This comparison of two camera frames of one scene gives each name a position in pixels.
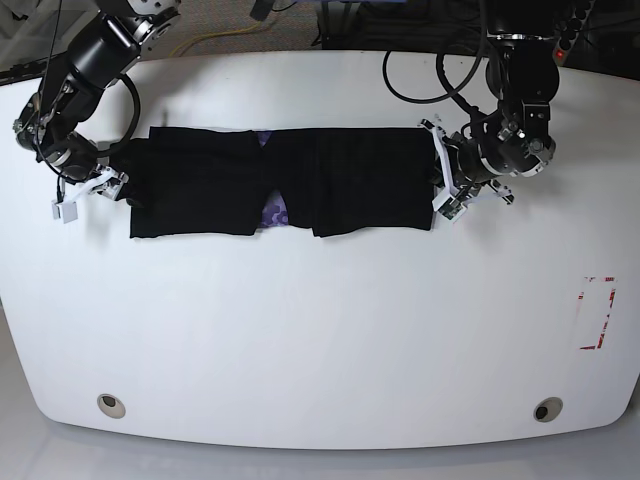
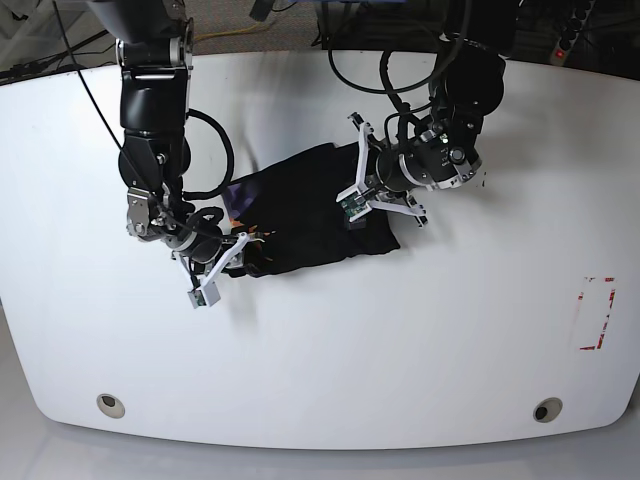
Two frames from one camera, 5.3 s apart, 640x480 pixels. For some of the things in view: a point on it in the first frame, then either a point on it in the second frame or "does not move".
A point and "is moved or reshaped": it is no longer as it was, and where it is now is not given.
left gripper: [83, 167] -> [206, 251]
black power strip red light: [570, 30] does not move
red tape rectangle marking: [611, 300] does not move
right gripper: [470, 173] -> [392, 177]
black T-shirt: [210, 181] is moved or reshaped
